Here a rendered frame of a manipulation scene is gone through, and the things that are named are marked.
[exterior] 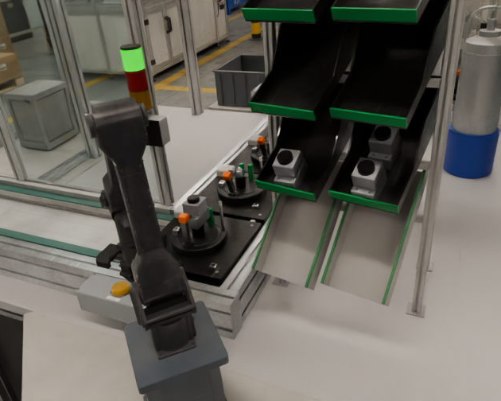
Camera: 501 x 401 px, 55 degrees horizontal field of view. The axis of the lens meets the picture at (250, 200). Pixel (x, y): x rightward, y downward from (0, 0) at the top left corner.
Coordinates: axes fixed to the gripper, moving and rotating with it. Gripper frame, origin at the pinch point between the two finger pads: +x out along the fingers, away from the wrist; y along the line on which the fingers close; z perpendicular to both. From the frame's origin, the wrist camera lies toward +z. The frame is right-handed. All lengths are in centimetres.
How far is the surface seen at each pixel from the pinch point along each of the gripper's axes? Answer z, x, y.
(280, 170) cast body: 13.0, -24.3, -27.2
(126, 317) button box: -3.8, 8.0, 3.5
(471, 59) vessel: 96, -25, -58
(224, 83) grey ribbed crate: 206, 26, 83
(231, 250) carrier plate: 19.9, 3.1, -11.3
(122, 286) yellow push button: 0.0, 3.0, 6.4
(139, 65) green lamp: 32, -37, 15
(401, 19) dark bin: 12, -52, -47
